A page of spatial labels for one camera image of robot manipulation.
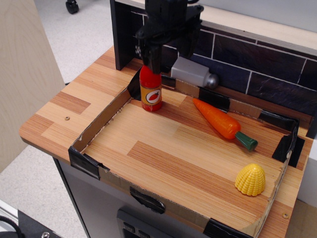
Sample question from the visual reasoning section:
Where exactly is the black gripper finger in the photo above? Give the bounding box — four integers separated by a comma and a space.
176, 24, 200, 59
141, 41, 162, 74

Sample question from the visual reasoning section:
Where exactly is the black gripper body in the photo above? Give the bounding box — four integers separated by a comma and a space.
136, 0, 204, 56

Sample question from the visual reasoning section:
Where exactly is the red hot sauce bottle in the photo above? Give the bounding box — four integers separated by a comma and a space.
139, 65, 162, 112

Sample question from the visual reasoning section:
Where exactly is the cardboard fence with black tape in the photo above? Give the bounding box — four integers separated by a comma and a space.
69, 75, 305, 238

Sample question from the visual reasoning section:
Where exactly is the white salt shaker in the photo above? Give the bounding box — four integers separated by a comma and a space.
171, 57, 219, 89

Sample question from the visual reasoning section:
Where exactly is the dark brick backsplash panel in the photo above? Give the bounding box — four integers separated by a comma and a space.
110, 0, 317, 117

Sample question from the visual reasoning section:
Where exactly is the black chair caster wheel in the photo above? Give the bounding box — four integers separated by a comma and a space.
65, 0, 79, 14

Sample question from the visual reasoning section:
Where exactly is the orange toy carrot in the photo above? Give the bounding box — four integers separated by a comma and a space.
193, 98, 258, 152

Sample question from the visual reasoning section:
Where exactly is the light plywood board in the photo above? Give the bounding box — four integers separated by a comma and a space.
0, 0, 64, 171

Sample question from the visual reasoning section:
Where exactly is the yellow toy corn piece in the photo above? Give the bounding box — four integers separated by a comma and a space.
235, 164, 265, 196

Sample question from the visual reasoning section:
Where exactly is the grey cabinet control panel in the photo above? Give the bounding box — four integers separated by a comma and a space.
116, 209, 172, 238

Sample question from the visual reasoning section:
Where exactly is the black metal base plate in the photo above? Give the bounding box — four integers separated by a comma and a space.
18, 210, 61, 238

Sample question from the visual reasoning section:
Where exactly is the black cable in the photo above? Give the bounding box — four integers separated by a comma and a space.
0, 215, 23, 238

